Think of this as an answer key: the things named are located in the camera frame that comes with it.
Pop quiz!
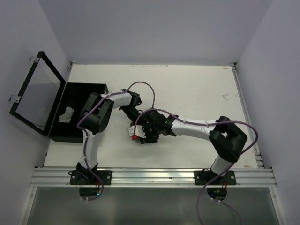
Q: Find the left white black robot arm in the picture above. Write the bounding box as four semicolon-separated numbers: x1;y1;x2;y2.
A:
69;90;142;186

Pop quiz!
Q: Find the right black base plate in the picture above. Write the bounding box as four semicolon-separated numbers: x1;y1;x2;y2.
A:
194;169;237;186

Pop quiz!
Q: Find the black open storage case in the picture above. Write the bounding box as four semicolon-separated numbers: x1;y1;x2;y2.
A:
9;51;108;143

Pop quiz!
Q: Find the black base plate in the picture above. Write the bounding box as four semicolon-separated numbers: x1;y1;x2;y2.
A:
194;169;237;186
68;170;112;185

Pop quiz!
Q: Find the aluminium rail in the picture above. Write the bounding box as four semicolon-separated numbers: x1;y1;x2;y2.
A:
230;62;264;169
30;167;277;188

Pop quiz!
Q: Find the grey striped underwear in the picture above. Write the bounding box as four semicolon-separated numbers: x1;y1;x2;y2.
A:
58;106;74;123

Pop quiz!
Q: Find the aluminium right side rail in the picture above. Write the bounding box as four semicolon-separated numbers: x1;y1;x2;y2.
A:
230;62;264;169

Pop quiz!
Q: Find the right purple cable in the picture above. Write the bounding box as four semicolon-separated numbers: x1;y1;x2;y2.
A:
135;108;259;225

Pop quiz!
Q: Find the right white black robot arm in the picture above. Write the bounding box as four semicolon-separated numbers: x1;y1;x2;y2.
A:
135;109;248;185

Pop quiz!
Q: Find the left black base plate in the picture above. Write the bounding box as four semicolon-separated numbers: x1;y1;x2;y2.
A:
68;170;112;185

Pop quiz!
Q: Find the aluminium front rail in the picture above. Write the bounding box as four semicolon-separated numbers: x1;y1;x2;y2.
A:
30;167;277;188

